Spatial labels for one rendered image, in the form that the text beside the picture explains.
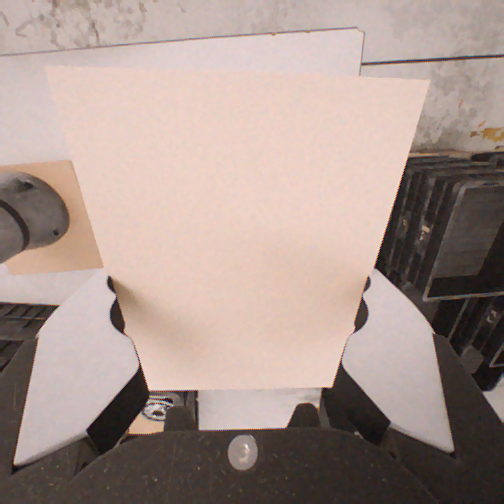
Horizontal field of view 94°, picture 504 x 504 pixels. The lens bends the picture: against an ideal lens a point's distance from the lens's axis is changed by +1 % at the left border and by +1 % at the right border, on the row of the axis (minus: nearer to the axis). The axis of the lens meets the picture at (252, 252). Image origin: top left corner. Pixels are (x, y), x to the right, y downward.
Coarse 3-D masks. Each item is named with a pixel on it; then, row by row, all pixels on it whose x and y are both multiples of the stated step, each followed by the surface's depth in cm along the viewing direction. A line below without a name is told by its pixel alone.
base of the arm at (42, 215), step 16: (0, 176) 41; (16, 176) 42; (32, 176) 44; (0, 192) 39; (16, 192) 41; (32, 192) 42; (48, 192) 45; (16, 208) 39; (32, 208) 42; (48, 208) 44; (64, 208) 47; (32, 224) 42; (48, 224) 44; (64, 224) 48; (32, 240) 43; (48, 240) 47
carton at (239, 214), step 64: (64, 128) 8; (128, 128) 8; (192, 128) 8; (256, 128) 8; (320, 128) 8; (384, 128) 8; (128, 192) 9; (192, 192) 9; (256, 192) 9; (320, 192) 9; (384, 192) 9; (128, 256) 10; (192, 256) 10; (256, 256) 10; (320, 256) 11; (128, 320) 12; (192, 320) 12; (256, 320) 12; (320, 320) 12; (192, 384) 15; (256, 384) 15; (320, 384) 15
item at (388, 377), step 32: (384, 288) 10; (384, 320) 9; (416, 320) 9; (352, 352) 7; (384, 352) 7; (416, 352) 7; (352, 384) 7; (384, 384) 6; (416, 384) 6; (352, 416) 7; (384, 416) 6; (416, 416) 6; (448, 448) 5
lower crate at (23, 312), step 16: (0, 304) 60; (16, 304) 60; (32, 304) 61; (48, 304) 61; (0, 320) 56; (16, 320) 57; (32, 320) 57; (0, 336) 51; (16, 336) 52; (32, 336) 52
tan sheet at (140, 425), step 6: (138, 420) 67; (144, 420) 67; (132, 426) 69; (138, 426) 69; (144, 426) 69; (150, 426) 69; (156, 426) 69; (162, 426) 69; (132, 432) 70; (138, 432) 70; (144, 432) 70; (150, 432) 71
